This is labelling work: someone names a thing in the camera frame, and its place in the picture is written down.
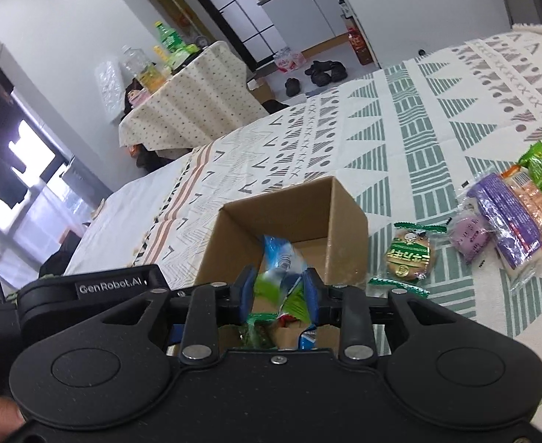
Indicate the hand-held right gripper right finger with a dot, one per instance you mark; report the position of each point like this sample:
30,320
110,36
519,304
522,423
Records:
311,295

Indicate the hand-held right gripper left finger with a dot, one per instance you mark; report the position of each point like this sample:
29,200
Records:
248,295

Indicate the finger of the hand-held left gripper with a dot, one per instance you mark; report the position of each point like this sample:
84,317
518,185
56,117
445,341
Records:
175,334

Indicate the green snack packet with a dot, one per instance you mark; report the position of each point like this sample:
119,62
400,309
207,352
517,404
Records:
294,303

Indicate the brown cardboard box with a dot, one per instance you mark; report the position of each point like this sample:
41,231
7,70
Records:
345,240

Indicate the pile of snack packets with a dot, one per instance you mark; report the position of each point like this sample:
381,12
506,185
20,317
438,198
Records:
506,212

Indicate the white bed sheet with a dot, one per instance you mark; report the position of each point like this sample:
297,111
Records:
132,212

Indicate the window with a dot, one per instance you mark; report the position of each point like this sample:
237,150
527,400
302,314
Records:
31,184

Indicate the dark clothes under table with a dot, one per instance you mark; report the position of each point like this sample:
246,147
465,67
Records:
151,159

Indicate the black bag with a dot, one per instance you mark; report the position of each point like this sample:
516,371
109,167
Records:
273,105

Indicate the table with dotted tablecloth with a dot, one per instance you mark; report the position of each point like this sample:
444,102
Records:
192,106

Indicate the small cardboard box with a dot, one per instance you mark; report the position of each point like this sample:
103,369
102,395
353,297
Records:
258,88

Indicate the black shoe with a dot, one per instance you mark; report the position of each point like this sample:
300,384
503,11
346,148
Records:
292,86
337,71
316,74

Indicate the pink pack of bottles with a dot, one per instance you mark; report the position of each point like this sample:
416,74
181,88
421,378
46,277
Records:
289,60

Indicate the clear plastic bottle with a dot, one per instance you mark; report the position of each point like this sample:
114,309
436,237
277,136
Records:
141,67

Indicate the light green pack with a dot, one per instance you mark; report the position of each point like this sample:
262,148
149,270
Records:
183,55

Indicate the yellow bottle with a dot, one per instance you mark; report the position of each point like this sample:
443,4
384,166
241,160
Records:
161,54

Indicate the red fire extinguisher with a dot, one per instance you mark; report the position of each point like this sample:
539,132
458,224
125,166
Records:
359,41

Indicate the green soda bottle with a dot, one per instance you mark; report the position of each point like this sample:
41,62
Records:
167,37

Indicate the white kitchen cabinet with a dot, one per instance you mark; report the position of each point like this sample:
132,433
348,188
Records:
308,14

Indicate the black framed sliding door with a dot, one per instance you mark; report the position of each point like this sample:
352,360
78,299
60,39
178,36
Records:
238,14

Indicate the white spray bottle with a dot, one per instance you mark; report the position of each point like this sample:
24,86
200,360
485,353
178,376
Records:
343,3

